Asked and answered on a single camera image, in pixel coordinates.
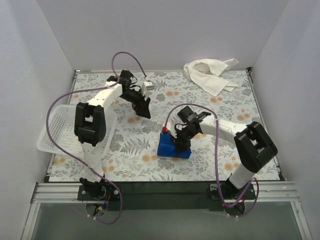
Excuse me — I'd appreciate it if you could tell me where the blue microfiber towel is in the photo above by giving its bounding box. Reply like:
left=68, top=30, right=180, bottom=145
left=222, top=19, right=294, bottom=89
left=157, top=132, right=192, bottom=159

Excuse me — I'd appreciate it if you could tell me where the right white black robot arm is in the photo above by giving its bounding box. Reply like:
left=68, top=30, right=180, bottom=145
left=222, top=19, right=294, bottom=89
left=162, top=104, right=278, bottom=195

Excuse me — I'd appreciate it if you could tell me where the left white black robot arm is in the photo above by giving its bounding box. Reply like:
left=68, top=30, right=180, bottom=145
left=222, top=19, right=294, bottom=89
left=74, top=70, right=155, bottom=183

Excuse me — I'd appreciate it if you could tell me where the floral patterned table mat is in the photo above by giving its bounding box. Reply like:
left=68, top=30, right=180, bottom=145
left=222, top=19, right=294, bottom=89
left=48, top=70, right=285, bottom=183

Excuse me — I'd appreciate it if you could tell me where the white crumpled towel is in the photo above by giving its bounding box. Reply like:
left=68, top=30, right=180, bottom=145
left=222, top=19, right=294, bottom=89
left=183, top=58, right=239, bottom=97

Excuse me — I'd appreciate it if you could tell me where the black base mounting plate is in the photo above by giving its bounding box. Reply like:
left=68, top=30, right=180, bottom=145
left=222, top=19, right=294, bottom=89
left=77, top=181, right=256, bottom=212

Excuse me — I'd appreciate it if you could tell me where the white perforated plastic basket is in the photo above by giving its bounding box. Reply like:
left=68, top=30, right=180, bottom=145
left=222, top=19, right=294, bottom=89
left=36, top=104, right=117, bottom=160

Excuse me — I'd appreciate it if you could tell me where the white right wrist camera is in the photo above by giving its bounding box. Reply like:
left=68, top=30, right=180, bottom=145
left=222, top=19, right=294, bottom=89
left=161, top=121, right=176, bottom=134

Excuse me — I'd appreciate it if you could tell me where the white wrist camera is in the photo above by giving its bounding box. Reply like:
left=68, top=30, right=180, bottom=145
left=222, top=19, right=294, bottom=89
left=141, top=81, right=155, bottom=95
left=161, top=121, right=176, bottom=134

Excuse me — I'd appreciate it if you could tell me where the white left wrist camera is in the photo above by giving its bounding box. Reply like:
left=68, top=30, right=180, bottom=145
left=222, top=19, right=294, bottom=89
left=141, top=81, right=155, bottom=95

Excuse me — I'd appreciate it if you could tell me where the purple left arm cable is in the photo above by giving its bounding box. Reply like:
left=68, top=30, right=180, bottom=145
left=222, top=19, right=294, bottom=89
left=46, top=51, right=151, bottom=225

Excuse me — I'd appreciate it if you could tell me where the aluminium frame rail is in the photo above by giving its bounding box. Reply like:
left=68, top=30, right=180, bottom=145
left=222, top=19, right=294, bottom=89
left=21, top=181, right=312, bottom=240

